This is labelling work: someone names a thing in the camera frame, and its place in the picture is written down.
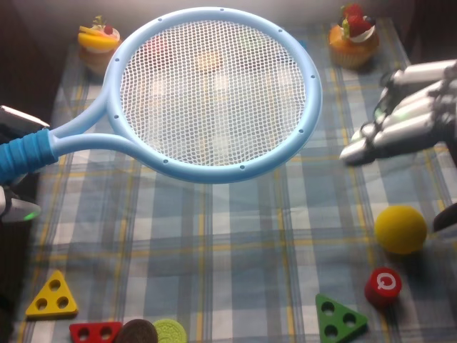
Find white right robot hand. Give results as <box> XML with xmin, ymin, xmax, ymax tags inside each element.
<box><xmin>338</xmin><ymin>59</ymin><xmax>457</xmax><ymax>234</ymax></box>

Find yellow foam ball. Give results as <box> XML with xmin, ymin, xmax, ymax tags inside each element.
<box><xmin>373</xmin><ymin>205</ymin><xmax>428</xmax><ymax>255</ymax></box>

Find light blue toy racket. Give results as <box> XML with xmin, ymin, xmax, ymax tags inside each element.
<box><xmin>0</xmin><ymin>6</ymin><xmax>323</xmax><ymax>185</ymax></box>

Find toy cupcake with strawberries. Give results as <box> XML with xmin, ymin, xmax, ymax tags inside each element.
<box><xmin>328</xmin><ymin>3</ymin><xmax>381</xmax><ymax>71</ymax></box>

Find red cylinder block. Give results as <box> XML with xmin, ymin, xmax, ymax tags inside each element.
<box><xmin>363</xmin><ymin>267</ymin><xmax>403</xmax><ymax>309</ymax></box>

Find blue plaid tablecloth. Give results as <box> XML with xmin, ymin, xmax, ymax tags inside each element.
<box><xmin>16</xmin><ymin>14</ymin><xmax>457</xmax><ymax>343</ymax></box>

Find green triangle block with holes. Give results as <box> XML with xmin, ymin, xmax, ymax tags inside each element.
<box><xmin>314</xmin><ymin>293</ymin><xmax>368</xmax><ymax>343</ymax></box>

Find red rectangular block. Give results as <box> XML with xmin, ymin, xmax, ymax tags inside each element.
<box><xmin>141</xmin><ymin>34</ymin><xmax>169</xmax><ymax>61</ymax></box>

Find light green round toy biscuit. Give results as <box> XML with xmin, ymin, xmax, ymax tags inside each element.
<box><xmin>152</xmin><ymin>319</ymin><xmax>187</xmax><ymax>343</ymax></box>

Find toy cupcake with mango slices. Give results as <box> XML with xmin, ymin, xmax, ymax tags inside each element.
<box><xmin>77</xmin><ymin>14</ymin><xmax>122</xmax><ymax>76</ymax></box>

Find dark brown toy cookie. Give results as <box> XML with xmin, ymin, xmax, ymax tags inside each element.
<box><xmin>114</xmin><ymin>319</ymin><xmax>159</xmax><ymax>343</ymax></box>

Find red triangle block with holes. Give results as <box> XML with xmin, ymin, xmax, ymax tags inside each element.
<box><xmin>69</xmin><ymin>321</ymin><xmax>124</xmax><ymax>343</ymax></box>

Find yellow triangle block with holes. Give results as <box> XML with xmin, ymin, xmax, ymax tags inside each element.
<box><xmin>24</xmin><ymin>269</ymin><xmax>79</xmax><ymax>319</ymax></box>

